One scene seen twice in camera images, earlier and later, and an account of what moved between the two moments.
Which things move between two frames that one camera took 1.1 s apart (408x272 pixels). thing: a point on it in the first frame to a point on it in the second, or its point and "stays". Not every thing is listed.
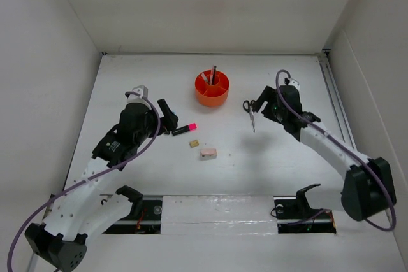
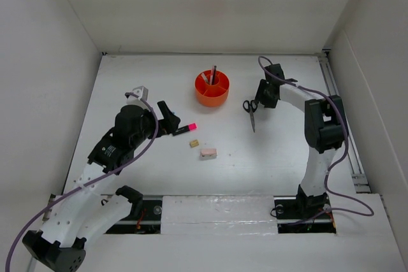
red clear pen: [211, 76] stays
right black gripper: [266, 95] to [260, 96]
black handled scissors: [247, 107] stays
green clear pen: [204, 77] stays
